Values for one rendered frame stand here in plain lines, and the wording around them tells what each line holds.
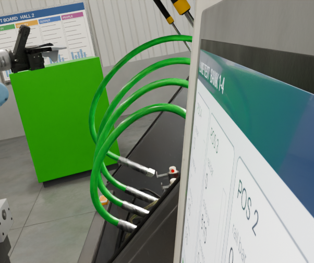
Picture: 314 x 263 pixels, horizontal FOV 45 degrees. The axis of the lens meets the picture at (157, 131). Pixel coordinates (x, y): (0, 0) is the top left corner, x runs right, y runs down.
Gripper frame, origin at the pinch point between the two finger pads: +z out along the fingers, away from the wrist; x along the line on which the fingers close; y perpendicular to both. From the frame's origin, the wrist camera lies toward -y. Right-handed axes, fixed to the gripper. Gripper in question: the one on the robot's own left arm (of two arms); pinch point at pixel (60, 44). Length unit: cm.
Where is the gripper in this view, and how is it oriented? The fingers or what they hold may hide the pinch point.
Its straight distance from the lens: 153.6
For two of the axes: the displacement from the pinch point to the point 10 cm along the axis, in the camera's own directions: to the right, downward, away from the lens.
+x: 5.5, 2.5, -7.9
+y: 1.0, 9.3, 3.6
